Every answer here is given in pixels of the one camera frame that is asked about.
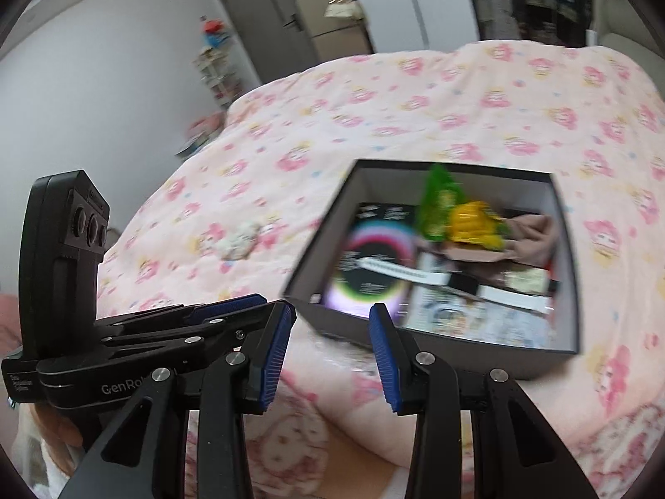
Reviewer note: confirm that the grey bed headboard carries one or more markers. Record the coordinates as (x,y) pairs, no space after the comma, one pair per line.
(618,21)

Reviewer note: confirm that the black cardboard box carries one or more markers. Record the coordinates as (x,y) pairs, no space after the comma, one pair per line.
(467,358)

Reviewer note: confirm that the brown cabinet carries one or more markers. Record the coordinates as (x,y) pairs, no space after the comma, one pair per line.
(337,36)

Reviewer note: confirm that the white wardrobe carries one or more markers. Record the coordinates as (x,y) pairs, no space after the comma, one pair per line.
(415,0)

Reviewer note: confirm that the green snack packet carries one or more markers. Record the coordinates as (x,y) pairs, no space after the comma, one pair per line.
(439,202)

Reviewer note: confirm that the cream handbag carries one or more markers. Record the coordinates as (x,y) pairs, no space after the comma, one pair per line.
(343,10)

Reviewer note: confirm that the pink printed blanket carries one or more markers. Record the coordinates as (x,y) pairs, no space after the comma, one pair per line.
(415,114)

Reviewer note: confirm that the yellow snack packet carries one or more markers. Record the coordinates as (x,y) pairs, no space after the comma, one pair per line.
(475,223)

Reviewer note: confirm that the red and blue plush toy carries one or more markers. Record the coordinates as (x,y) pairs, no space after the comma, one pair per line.
(214,31)

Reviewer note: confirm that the dotted sheet pack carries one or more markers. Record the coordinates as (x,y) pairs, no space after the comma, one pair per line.
(467,322)

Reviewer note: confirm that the person's left hand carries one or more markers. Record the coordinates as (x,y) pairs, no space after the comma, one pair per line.
(57,426)

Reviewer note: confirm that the small white plush item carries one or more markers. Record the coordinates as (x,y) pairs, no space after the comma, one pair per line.
(239,241)

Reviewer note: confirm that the beige cloth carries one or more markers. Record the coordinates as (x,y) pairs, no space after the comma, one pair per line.
(535,239)

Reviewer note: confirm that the grey door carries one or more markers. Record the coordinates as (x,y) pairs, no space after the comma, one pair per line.
(254,15)

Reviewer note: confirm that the white shelf rack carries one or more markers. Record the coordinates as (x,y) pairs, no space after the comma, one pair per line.
(218,78)

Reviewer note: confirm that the dark bookshelf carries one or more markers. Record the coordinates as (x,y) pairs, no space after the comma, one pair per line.
(498,0)

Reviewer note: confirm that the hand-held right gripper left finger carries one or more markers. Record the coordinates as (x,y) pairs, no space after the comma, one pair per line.
(273,353)

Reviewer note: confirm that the pile of boxes on floor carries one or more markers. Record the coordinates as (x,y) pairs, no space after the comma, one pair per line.
(200,132)

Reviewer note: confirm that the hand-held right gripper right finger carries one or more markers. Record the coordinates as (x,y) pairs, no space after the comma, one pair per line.
(387,358)

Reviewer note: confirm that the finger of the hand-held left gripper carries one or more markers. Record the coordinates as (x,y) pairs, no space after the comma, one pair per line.
(197,340)
(228,305)

